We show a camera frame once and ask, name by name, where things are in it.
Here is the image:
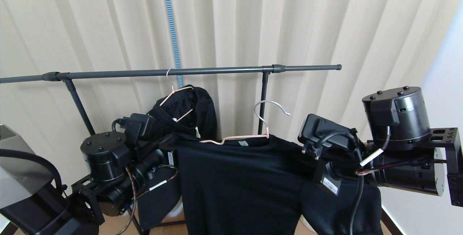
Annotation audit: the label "beige curtain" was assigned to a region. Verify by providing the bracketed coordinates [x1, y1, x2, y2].
[0, 0, 463, 206]

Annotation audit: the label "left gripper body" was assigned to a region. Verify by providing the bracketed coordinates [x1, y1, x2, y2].
[98, 147, 178, 217]

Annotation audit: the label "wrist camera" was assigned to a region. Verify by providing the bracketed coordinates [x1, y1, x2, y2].
[298, 114, 363, 160]
[112, 113, 157, 149]

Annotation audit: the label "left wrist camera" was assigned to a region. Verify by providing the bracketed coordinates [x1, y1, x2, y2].
[112, 113, 157, 149]

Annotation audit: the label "black shorts with white cord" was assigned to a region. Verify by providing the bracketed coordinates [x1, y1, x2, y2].
[137, 85, 218, 230]

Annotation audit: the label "black garment with white label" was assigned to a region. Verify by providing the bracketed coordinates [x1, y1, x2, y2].
[175, 134, 384, 235]

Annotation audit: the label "black cable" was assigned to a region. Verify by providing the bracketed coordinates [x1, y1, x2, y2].
[0, 149, 68, 197]
[348, 175, 365, 235]

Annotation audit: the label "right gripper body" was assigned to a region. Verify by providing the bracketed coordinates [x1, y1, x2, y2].
[313, 147, 446, 196]

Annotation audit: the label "pink clothes hanger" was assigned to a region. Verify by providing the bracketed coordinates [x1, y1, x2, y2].
[159, 69, 198, 122]
[200, 100, 291, 145]

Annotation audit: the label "black clothes rack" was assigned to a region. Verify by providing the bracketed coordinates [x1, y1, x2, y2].
[0, 64, 342, 235]

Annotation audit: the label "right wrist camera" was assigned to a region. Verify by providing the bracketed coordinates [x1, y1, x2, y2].
[298, 114, 363, 160]

